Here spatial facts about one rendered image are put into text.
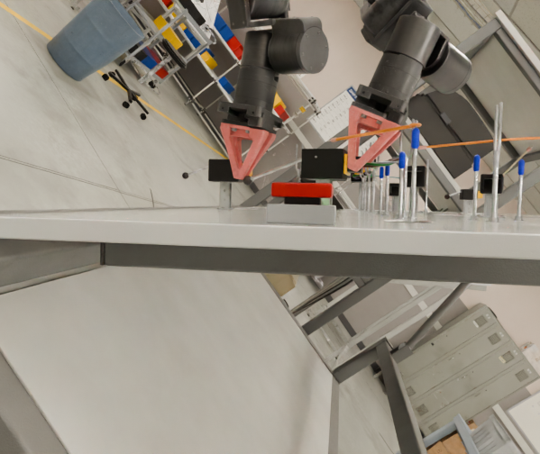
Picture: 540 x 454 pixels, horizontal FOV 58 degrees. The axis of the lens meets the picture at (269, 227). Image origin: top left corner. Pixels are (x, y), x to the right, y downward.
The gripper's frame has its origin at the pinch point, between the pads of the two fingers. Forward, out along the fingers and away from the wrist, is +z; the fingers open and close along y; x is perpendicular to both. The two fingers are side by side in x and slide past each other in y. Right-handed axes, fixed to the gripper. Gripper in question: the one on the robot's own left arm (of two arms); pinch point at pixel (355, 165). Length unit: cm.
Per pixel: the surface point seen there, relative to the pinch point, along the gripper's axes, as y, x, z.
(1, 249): -31.6, 21.5, 20.2
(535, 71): 98, -25, -51
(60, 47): 250, 270, -5
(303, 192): -27.5, -0.4, 4.8
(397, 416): 34, -25, 41
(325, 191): -27.3, -2.1, 4.0
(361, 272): -16.4, -7.1, 10.4
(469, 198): 69, -22, -6
